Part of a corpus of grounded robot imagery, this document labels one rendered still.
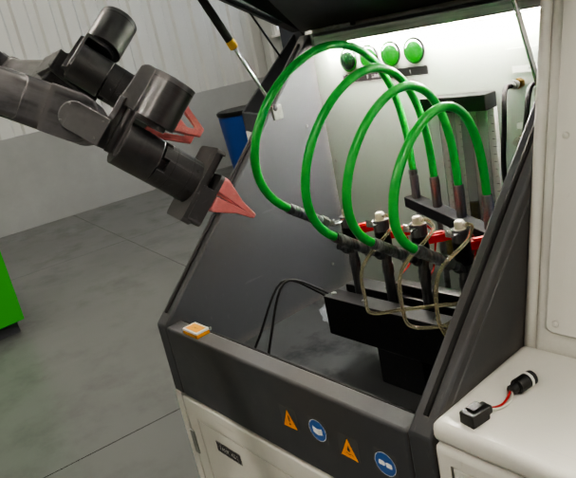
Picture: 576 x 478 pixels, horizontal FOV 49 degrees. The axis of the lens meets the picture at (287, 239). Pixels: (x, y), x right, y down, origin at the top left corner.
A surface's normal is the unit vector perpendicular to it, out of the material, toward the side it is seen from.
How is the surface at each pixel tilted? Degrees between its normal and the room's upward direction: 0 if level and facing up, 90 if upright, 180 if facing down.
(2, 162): 90
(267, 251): 90
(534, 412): 0
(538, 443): 0
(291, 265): 90
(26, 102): 80
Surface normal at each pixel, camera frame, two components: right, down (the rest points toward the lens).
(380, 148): -0.73, 0.34
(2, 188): 0.55, 0.15
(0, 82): 0.03, -0.01
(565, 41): -0.76, 0.11
